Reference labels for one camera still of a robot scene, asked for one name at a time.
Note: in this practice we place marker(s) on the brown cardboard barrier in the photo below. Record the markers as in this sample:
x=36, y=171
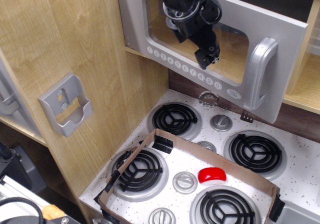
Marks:
x=182, y=156

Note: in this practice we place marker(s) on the small grey toy spatula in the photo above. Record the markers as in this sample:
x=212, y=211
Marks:
x=247, y=116

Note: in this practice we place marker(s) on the grey toy microwave door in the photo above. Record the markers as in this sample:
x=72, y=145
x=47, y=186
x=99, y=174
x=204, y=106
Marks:
x=239, y=51

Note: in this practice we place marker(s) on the back right black burner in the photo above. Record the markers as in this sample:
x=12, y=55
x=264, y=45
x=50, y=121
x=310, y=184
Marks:
x=258, y=152

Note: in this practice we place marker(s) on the black burner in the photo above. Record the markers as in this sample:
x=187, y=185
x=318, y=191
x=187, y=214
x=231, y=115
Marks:
x=144, y=178
x=258, y=152
x=176, y=118
x=223, y=205

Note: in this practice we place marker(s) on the front left black burner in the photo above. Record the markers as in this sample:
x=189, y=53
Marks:
x=144, y=178

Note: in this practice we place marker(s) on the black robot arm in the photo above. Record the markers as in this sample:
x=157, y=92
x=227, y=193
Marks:
x=185, y=5

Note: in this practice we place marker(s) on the grey stove knob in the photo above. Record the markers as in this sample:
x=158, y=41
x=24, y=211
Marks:
x=185, y=183
x=221, y=123
x=162, y=216

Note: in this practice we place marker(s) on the grey front stove knob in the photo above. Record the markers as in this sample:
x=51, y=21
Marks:
x=162, y=216

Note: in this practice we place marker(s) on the grey wall phone holder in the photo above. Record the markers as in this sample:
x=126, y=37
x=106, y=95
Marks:
x=59, y=97

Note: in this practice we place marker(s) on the small grey middle knob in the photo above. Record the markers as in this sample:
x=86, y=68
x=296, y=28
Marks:
x=207, y=145

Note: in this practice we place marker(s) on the grey centre stove knob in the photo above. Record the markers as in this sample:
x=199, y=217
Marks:
x=185, y=183

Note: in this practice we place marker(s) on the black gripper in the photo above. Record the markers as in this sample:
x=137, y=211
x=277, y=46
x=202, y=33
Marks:
x=197, y=25

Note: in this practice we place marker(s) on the grey back stove knob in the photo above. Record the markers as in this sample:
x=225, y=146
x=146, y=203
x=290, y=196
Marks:
x=221, y=123

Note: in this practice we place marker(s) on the back left black burner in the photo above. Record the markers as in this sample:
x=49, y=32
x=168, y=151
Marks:
x=176, y=118

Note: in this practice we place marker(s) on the clear plastic knob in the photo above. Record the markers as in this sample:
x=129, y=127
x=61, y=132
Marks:
x=208, y=99

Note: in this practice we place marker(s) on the grey cabinet door handle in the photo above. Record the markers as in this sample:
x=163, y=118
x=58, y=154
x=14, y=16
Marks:
x=8, y=107

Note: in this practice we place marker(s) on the front right black burner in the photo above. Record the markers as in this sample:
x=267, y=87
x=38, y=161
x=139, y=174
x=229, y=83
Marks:
x=223, y=205

